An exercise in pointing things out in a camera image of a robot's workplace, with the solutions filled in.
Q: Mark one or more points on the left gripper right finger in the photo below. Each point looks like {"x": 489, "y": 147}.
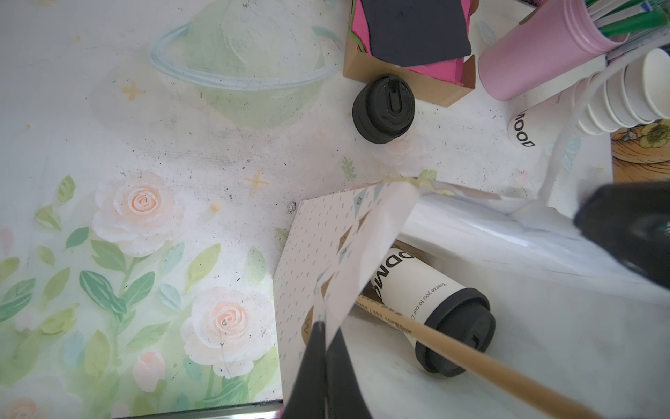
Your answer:
{"x": 344, "y": 399}

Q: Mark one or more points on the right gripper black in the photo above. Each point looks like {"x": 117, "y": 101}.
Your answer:
{"x": 630, "y": 221}

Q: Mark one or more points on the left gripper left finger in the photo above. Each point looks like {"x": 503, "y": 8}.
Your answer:
{"x": 308, "y": 397}

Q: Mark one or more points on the pastel patterned gift bag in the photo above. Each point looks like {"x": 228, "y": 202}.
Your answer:
{"x": 568, "y": 315}

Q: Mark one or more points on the white paper coffee cup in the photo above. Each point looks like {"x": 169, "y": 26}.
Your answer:
{"x": 439, "y": 294}

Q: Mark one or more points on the stack of black lids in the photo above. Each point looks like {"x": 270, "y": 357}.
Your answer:
{"x": 384, "y": 110}

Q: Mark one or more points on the black cup lid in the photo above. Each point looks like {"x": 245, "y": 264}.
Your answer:
{"x": 464, "y": 316}

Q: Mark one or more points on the black napkin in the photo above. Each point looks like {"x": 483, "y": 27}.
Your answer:
{"x": 416, "y": 33}

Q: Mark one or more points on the stack of white paper cups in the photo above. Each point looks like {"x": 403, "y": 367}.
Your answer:
{"x": 636, "y": 94}

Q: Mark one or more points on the pink straw holder cup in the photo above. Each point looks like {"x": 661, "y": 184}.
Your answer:
{"x": 556, "y": 38}

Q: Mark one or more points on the white paper straws bundle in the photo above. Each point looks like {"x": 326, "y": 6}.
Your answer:
{"x": 615, "y": 18}

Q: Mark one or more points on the pink napkins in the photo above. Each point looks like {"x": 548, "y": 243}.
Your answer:
{"x": 450, "y": 71}

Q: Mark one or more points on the cardboard napkin box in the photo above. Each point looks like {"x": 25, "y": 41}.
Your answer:
{"x": 361, "y": 67}

